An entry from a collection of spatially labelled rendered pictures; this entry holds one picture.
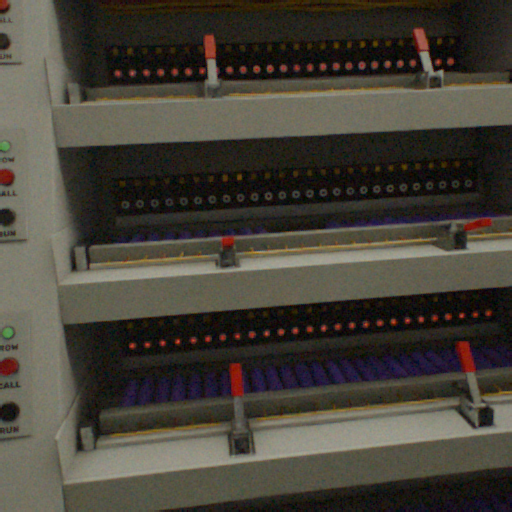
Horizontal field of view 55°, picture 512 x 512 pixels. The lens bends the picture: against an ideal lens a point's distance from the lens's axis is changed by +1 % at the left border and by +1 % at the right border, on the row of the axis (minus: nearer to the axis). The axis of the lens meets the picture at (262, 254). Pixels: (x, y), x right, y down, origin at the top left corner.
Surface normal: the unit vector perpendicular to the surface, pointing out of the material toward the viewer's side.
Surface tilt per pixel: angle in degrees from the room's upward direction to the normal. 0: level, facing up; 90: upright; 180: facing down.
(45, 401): 90
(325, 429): 22
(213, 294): 112
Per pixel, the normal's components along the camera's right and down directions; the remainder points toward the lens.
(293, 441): -0.05, -0.97
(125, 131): 0.12, 0.23
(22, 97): 0.09, -0.15
